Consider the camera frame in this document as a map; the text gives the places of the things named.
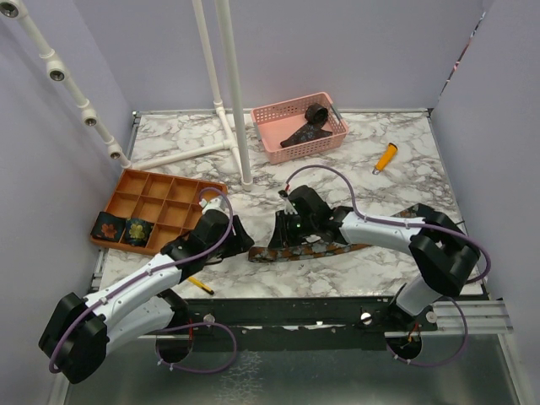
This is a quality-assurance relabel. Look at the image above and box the yellow handled utility knife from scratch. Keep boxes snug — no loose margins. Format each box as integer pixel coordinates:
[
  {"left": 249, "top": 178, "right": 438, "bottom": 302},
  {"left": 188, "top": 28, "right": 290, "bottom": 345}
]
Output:
[{"left": 372, "top": 143, "right": 398, "bottom": 175}]

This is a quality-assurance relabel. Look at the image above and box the purple cable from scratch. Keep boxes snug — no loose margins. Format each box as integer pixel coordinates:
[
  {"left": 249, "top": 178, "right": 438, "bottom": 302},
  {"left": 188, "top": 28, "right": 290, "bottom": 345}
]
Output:
[
  {"left": 48, "top": 187, "right": 240, "bottom": 375},
  {"left": 284, "top": 165, "right": 493, "bottom": 367}
]

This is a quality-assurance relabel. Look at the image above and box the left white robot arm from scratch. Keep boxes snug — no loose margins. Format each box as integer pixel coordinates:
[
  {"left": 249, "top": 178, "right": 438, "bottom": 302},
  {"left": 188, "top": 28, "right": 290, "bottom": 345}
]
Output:
[{"left": 38, "top": 209, "right": 254, "bottom": 384}]

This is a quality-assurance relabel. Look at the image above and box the wooden compartment tray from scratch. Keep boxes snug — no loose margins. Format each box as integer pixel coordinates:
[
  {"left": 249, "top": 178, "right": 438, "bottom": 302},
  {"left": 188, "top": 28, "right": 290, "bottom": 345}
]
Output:
[{"left": 89, "top": 169, "right": 227, "bottom": 256}]

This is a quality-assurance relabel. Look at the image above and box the navy yellow-flower rolled tie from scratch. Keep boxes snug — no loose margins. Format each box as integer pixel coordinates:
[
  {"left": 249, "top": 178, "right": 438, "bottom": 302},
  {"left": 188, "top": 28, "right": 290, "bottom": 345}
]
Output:
[{"left": 122, "top": 218, "right": 154, "bottom": 247}]

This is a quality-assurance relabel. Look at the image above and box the brown grey floral tie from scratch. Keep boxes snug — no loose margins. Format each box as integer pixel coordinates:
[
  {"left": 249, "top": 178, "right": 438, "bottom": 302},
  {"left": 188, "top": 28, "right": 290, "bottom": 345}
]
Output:
[{"left": 247, "top": 203, "right": 429, "bottom": 263}]

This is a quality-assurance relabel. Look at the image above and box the pink perforated plastic basket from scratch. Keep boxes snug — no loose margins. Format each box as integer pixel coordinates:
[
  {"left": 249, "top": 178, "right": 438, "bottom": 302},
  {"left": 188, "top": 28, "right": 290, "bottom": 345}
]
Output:
[{"left": 251, "top": 92, "right": 348, "bottom": 165}]

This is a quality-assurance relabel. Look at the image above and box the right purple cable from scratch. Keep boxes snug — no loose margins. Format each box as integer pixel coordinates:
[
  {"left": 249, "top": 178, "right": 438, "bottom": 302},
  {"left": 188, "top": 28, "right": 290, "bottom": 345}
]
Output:
[{"left": 284, "top": 165, "right": 493, "bottom": 367}]

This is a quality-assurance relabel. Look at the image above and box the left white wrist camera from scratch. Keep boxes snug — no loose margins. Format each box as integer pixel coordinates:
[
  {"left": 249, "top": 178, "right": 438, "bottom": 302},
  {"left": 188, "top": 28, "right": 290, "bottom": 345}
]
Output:
[{"left": 199, "top": 196, "right": 227, "bottom": 214}]

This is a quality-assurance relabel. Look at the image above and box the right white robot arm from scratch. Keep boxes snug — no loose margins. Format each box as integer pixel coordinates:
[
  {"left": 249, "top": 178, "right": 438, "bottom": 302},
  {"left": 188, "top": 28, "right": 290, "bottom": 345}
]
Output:
[{"left": 269, "top": 186, "right": 480, "bottom": 330}]

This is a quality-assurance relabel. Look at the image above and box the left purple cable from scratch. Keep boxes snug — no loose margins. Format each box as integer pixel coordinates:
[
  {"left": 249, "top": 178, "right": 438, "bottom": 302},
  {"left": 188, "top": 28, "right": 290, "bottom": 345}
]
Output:
[{"left": 48, "top": 187, "right": 240, "bottom": 375}]

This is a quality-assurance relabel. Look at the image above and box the dark blue-flowered tie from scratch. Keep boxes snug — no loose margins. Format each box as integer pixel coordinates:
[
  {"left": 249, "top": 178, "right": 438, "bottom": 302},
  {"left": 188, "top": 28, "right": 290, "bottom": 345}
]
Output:
[{"left": 280, "top": 103, "right": 332, "bottom": 148}]

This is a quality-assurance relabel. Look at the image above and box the black orange-flower rolled tie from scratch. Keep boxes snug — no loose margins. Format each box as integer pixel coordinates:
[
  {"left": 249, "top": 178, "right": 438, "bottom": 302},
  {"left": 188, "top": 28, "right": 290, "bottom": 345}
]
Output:
[{"left": 90, "top": 212, "right": 126, "bottom": 242}]

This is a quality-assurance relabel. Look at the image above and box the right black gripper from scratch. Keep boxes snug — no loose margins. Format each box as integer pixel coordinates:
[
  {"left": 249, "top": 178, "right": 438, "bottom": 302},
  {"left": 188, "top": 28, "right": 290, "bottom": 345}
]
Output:
[{"left": 267, "top": 209, "right": 316, "bottom": 251}]

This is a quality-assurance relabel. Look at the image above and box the white PVC pipe frame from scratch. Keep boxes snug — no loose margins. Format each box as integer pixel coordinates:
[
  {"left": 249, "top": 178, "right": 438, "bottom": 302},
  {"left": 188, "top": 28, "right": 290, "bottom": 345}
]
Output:
[{"left": 0, "top": 0, "right": 254, "bottom": 191}]

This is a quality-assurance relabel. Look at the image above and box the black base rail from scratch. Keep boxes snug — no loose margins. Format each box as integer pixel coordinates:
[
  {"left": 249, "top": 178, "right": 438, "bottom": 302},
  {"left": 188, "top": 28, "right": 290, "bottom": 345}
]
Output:
[{"left": 158, "top": 296, "right": 437, "bottom": 352}]

